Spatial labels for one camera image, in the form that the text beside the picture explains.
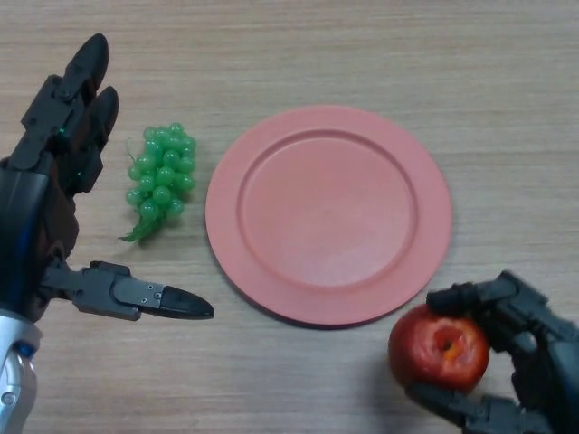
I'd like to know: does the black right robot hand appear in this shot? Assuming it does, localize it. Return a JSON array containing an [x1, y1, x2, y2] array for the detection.
[[404, 269, 579, 434]]

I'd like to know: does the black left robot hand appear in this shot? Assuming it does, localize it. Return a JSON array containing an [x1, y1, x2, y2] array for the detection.
[[0, 32, 215, 323]]

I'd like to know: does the red apple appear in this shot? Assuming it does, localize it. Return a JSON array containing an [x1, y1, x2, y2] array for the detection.
[[387, 303, 491, 393]]

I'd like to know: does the pink round plate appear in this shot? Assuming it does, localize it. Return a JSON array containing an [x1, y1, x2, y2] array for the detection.
[[204, 104, 453, 329]]

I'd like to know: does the green grape bunch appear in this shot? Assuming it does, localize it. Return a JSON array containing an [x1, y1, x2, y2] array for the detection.
[[118, 121, 198, 244]]

